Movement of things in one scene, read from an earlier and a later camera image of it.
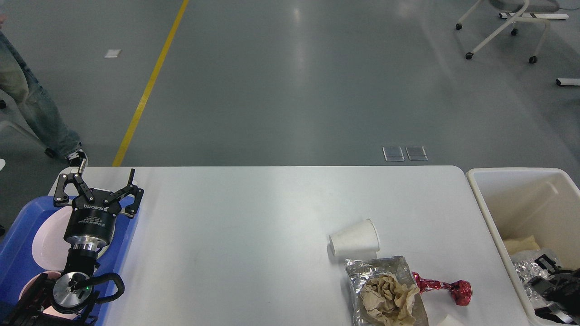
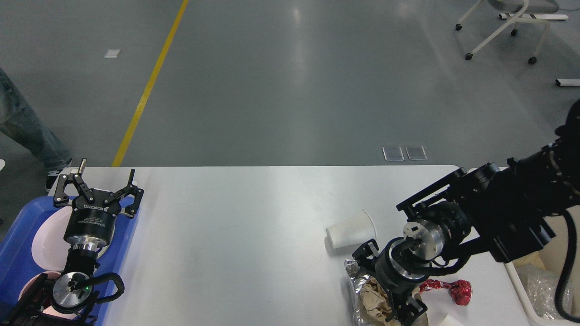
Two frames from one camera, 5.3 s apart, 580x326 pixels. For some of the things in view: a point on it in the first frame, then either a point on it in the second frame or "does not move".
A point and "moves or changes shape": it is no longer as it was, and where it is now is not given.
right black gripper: x=563 y=287 -> x=405 y=309
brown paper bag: x=513 y=245 moves or changes shape
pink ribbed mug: x=50 y=310 does not move
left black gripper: x=91 y=225 does not move
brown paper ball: x=388 y=302 does not move
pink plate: x=50 y=248 does not move
